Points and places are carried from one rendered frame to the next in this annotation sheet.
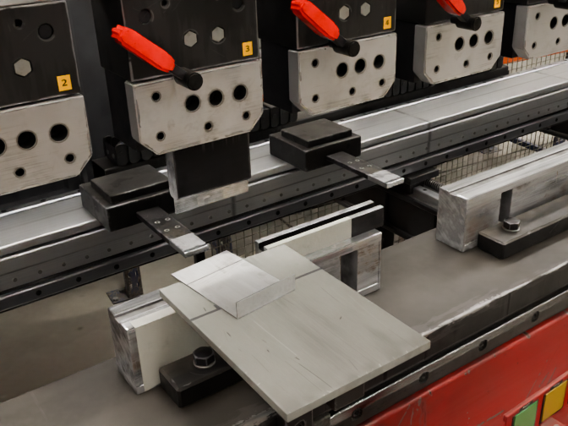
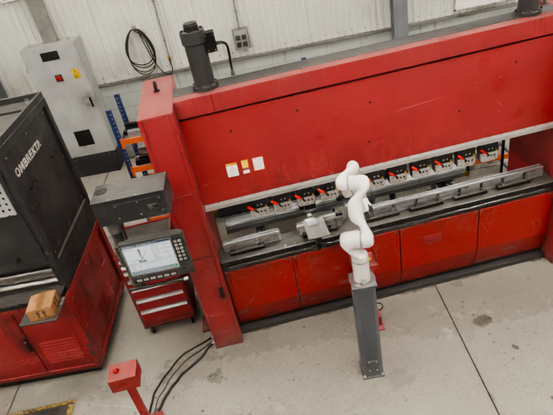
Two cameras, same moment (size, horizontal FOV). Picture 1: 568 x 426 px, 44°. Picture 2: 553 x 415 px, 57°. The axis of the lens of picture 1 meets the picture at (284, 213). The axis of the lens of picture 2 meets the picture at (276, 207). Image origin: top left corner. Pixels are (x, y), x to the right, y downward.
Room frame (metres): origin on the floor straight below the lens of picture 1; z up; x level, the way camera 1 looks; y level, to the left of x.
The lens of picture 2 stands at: (-2.50, -1.52, 3.54)
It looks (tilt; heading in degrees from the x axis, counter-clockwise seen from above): 33 degrees down; 31
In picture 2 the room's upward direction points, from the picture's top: 12 degrees counter-clockwise
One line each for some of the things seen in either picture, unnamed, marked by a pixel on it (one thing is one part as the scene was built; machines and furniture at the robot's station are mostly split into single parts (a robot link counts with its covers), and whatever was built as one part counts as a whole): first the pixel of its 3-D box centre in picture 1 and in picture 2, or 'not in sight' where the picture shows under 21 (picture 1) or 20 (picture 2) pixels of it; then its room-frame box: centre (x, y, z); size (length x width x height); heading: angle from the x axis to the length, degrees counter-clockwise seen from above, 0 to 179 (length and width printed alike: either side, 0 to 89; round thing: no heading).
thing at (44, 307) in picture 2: not in sight; (39, 306); (-0.79, 1.78, 1.04); 0.30 x 0.26 x 0.12; 118
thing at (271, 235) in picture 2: not in sight; (251, 240); (0.46, 0.54, 0.92); 0.50 x 0.06 x 0.10; 124
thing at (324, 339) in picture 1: (285, 317); (315, 228); (0.64, 0.00, 1.00); 0.26 x 0.18 x 0.01; 34
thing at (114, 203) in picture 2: not in sight; (147, 237); (-0.34, 0.86, 1.53); 0.51 x 0.25 x 0.85; 121
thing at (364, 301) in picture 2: not in sight; (367, 327); (0.12, -0.55, 0.50); 0.18 x 0.18 x 1.00; 28
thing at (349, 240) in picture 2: not in sight; (353, 246); (0.11, -0.52, 1.30); 0.19 x 0.12 x 0.24; 107
